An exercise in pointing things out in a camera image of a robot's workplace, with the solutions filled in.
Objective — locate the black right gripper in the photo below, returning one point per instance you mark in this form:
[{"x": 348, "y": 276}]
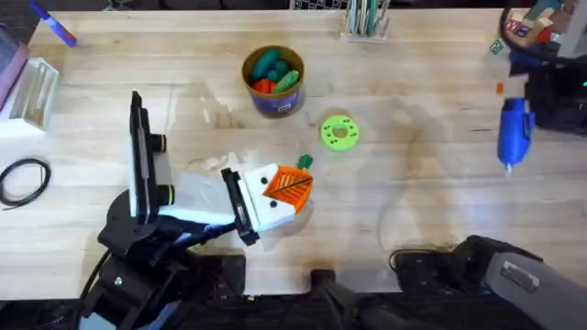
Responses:
[{"x": 559, "y": 98}]

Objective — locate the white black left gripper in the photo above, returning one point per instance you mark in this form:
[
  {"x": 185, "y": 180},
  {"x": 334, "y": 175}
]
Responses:
[{"x": 202, "y": 197}]

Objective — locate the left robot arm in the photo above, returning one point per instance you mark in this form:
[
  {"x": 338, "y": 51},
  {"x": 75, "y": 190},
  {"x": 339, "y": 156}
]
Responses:
[{"x": 133, "y": 247}]

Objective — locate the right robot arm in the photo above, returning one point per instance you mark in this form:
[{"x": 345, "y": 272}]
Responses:
[{"x": 527, "y": 279}]

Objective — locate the green toy vegetable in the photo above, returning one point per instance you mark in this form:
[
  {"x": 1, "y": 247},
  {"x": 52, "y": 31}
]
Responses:
[{"x": 304, "y": 161}]

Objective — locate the green letter toy block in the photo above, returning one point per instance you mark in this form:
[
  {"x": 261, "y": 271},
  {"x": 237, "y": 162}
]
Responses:
[{"x": 496, "y": 47}]

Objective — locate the wooden toy blocks heap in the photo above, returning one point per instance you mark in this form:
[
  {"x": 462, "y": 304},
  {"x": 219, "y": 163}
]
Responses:
[{"x": 527, "y": 25}]

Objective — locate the green disc with holes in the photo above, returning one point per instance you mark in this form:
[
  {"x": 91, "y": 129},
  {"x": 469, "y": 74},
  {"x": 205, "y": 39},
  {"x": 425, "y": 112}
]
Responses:
[{"x": 328, "y": 137}]

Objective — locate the brown blue toy tub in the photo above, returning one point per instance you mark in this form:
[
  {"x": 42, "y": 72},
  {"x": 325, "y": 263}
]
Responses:
[{"x": 275, "y": 103}]

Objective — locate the black upright left wrist plate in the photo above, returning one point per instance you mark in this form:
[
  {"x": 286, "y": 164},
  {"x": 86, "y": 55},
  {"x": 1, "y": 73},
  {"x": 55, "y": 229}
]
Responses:
[{"x": 137, "y": 160}]

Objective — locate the wooden peg plate rack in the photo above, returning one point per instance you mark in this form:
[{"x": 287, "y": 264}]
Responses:
[{"x": 364, "y": 39}]

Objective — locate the teal green plate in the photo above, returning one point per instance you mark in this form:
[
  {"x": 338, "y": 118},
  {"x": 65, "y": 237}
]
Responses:
[{"x": 373, "y": 16}]

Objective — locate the cream plate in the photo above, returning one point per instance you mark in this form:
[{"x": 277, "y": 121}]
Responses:
[{"x": 362, "y": 16}]

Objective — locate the pale blue plate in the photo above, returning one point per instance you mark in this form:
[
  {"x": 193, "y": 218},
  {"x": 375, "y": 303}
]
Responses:
[{"x": 351, "y": 16}]

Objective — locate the black white checkered board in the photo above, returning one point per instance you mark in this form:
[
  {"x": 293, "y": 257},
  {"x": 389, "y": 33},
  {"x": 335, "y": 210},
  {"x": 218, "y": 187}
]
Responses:
[{"x": 316, "y": 3}]

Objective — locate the clear plastic box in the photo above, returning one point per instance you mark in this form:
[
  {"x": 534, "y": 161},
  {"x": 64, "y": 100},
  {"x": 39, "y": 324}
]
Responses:
[{"x": 36, "y": 91}]

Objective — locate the blue marker pen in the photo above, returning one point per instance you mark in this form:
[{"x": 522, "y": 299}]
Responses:
[{"x": 57, "y": 28}]

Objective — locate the purple box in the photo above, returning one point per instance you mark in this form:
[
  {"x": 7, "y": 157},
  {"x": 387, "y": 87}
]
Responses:
[{"x": 11, "y": 64}]

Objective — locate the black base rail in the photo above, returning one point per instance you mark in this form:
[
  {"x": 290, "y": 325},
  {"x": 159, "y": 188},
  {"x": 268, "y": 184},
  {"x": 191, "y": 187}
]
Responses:
[{"x": 284, "y": 316}]

